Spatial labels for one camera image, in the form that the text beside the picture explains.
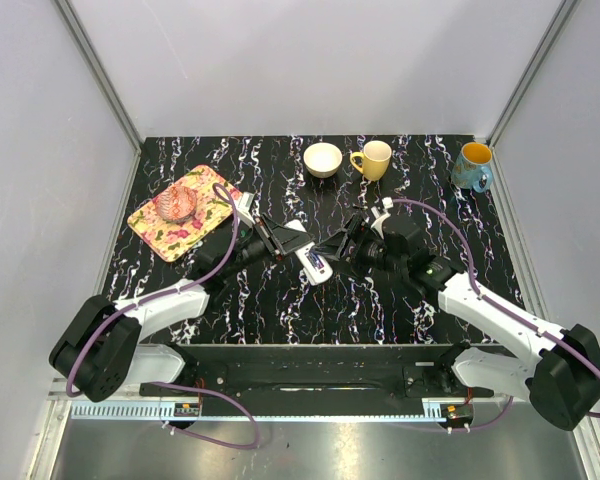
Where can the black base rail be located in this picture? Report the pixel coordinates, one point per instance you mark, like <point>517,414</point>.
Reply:
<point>301,382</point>

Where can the cream ceramic bowl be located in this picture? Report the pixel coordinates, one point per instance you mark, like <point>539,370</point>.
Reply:
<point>322,160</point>

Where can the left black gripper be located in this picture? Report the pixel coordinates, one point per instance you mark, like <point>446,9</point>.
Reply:
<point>269,233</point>

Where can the yellow mug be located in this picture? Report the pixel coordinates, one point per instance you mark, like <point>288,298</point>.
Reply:
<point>373,160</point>

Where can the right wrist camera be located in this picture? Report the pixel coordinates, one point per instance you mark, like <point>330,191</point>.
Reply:
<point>379,214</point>

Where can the left aluminium frame post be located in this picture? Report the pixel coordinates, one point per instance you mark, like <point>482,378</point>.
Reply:
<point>81,39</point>

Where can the aluminium frame post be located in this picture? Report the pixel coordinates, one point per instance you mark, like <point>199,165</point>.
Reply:
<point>552,33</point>
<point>81,39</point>

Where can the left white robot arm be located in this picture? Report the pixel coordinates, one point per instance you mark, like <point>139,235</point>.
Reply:
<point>102,349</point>

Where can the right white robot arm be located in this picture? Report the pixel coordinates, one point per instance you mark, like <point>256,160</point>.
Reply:
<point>557,370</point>

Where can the dark blue battery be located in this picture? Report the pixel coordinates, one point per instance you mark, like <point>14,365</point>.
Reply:
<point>316,261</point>

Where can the pink patterned small bowl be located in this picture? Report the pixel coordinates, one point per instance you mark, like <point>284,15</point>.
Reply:
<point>176,204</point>

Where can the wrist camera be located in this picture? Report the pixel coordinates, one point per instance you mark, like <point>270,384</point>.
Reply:
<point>243,207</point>
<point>379,214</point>

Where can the white remote control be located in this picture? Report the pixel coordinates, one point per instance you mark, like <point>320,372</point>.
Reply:
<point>300,243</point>

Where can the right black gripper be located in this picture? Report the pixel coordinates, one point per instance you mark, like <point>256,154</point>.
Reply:
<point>333,248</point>

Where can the right aluminium frame post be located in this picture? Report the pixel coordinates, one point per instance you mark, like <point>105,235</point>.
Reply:
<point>552,33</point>

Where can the blue butterfly mug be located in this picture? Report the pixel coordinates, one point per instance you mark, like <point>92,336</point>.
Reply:
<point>472,168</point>

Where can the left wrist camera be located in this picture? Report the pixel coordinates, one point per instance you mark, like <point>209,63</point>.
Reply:
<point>243,207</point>

